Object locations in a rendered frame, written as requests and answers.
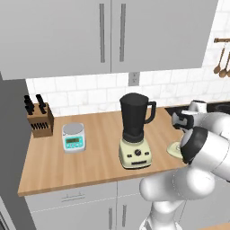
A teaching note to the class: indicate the grey wall cupboard door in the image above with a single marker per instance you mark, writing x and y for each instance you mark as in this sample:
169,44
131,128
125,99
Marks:
51,36
167,33

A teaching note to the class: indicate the grey base cupboard door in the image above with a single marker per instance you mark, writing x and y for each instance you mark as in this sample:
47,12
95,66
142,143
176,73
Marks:
134,214
75,217

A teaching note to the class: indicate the wooden utensil rail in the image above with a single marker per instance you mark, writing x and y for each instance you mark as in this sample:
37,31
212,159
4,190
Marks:
222,40

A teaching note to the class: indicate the grey fridge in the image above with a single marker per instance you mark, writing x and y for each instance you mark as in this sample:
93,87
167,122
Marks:
13,143

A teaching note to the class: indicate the wooden knife block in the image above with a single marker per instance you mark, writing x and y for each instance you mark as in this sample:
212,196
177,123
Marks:
40,124

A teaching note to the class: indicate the cream blender base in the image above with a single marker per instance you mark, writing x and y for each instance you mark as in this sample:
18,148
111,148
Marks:
134,155

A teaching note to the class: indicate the black hob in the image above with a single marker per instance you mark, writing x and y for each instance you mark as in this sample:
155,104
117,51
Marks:
218,106

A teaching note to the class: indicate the narrow grey drawer front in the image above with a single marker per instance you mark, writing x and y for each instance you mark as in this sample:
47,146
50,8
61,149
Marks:
128,187

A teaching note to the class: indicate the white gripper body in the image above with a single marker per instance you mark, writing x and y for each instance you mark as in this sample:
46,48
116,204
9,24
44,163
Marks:
181,117

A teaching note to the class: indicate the black blender jar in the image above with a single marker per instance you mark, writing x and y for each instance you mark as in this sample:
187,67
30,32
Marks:
134,116

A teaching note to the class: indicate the white teal kitchen scale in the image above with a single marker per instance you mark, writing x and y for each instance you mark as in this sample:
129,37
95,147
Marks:
73,138

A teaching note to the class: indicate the grey wall socket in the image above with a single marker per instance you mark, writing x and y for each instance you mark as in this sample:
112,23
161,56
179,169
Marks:
134,78

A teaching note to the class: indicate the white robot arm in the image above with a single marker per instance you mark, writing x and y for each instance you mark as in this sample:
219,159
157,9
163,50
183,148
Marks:
191,176

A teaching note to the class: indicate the wide grey drawer front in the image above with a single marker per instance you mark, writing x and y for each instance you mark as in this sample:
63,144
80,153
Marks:
48,199

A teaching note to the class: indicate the wooden hanging spoon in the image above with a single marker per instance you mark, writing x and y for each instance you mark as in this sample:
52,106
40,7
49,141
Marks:
217,67
223,71

